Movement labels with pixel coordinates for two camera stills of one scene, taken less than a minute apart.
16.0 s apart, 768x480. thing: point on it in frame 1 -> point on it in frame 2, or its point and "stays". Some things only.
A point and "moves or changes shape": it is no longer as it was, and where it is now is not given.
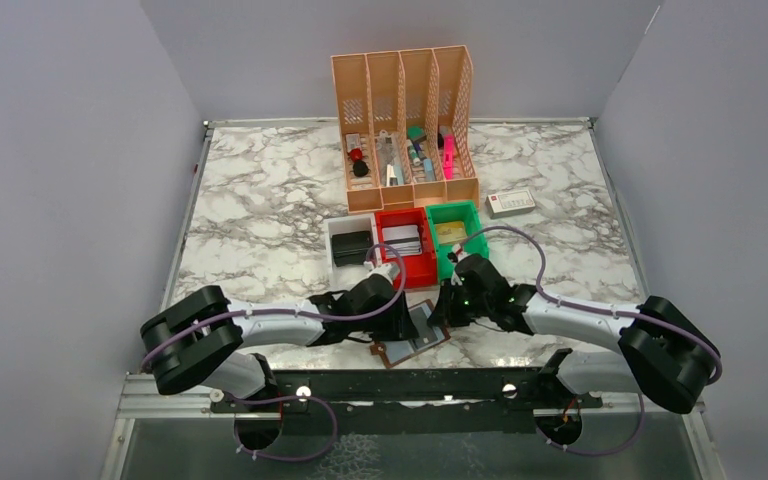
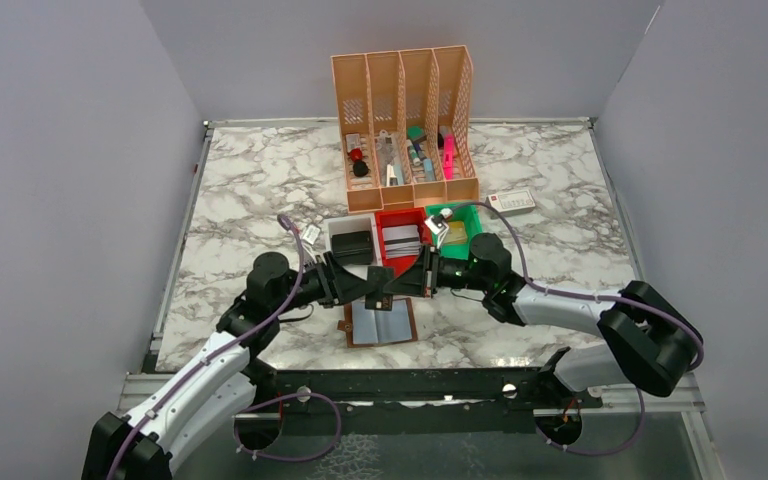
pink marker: [449, 158] stays
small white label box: [504, 204] stays
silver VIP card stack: [404, 239] stays
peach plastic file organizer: [407, 122] stays
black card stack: [351, 248] stays
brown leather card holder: [429, 335] moves or changes shape
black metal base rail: [407, 401] stays
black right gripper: [459, 307] -> [431, 279]
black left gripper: [408, 318] -> [325, 280]
